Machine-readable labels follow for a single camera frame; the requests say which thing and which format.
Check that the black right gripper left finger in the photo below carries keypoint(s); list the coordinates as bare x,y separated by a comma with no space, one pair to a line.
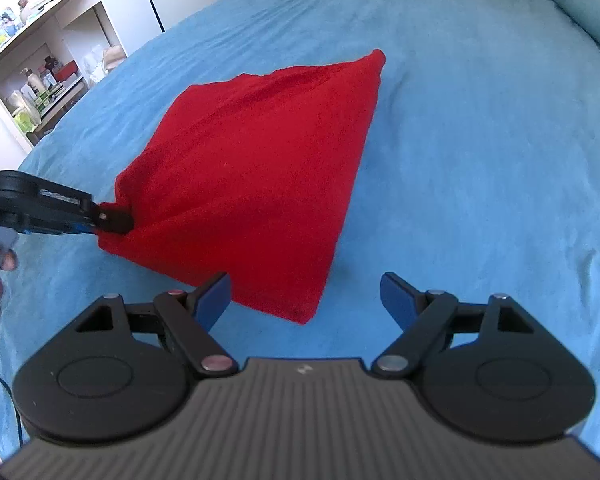
118,370

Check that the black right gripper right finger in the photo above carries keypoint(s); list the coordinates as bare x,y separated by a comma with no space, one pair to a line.
490,370

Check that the red knit garment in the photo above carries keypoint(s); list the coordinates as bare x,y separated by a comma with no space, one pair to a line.
252,176

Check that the red box on shelf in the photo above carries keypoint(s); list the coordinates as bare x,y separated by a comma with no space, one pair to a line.
62,73

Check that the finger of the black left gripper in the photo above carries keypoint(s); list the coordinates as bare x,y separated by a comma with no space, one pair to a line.
111,220

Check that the blue bed sheet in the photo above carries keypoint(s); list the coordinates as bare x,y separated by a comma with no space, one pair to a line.
481,170

